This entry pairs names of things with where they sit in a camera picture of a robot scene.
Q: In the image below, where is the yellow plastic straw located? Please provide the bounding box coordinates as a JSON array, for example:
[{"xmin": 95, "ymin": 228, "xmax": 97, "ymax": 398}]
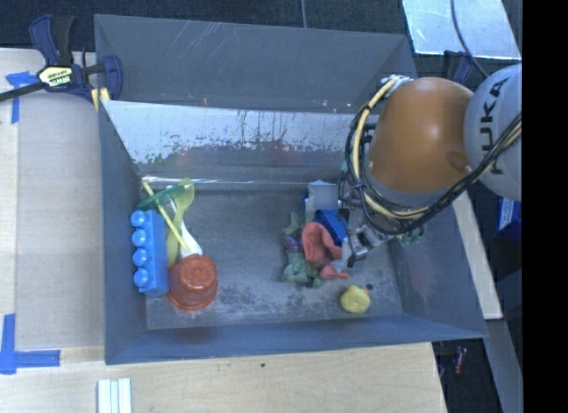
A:
[{"xmin": 141, "ymin": 181, "xmax": 191, "ymax": 251}]

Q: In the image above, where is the white plastic spoon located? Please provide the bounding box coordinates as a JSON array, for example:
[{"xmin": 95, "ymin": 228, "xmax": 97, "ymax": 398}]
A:
[{"xmin": 178, "ymin": 218, "xmax": 204, "ymax": 258}]

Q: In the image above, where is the blue studded toy brick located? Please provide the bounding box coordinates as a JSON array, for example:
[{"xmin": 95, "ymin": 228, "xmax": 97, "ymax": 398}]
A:
[{"xmin": 130, "ymin": 209, "xmax": 170, "ymax": 298}]

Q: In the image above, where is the yellow rubber duck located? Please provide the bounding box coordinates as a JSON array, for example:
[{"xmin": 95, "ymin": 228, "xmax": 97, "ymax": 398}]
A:
[{"xmin": 339, "ymin": 283, "xmax": 373, "ymax": 315}]

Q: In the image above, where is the blue plastic toy piece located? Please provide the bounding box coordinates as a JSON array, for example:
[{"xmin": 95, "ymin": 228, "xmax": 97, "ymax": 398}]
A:
[{"xmin": 304, "ymin": 197, "xmax": 350, "ymax": 247}]

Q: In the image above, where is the orange-red soft toy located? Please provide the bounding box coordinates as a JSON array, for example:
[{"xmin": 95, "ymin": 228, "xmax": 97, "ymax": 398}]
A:
[{"xmin": 301, "ymin": 221, "xmax": 351, "ymax": 282}]

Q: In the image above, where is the purple small toy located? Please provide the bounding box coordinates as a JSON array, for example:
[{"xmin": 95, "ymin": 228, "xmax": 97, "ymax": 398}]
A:
[{"xmin": 279, "ymin": 232, "xmax": 304, "ymax": 254}]

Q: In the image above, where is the pale grey small box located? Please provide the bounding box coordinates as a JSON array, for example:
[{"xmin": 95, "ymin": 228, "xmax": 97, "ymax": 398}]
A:
[{"xmin": 306, "ymin": 179, "xmax": 341, "ymax": 213}]

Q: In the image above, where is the grey metal bin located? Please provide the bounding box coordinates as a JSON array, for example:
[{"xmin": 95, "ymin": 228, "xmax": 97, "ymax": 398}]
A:
[{"xmin": 92, "ymin": 13, "xmax": 490, "ymax": 366}]

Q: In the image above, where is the red-orange plastic cup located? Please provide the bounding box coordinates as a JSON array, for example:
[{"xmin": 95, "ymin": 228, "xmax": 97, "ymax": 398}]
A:
[{"xmin": 167, "ymin": 254, "xmax": 219, "ymax": 313}]

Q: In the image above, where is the clear green plastic cup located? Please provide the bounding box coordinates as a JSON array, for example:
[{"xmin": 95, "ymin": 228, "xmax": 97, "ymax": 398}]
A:
[{"xmin": 135, "ymin": 185, "xmax": 190, "ymax": 243}]

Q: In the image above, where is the green crumpled cloth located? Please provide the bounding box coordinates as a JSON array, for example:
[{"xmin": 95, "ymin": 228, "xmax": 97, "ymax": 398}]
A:
[{"xmin": 280, "ymin": 211, "xmax": 326, "ymax": 289}]

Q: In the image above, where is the yellow-green plastic spoon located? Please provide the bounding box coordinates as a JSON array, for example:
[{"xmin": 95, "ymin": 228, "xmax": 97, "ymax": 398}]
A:
[{"xmin": 165, "ymin": 177, "xmax": 197, "ymax": 267}]

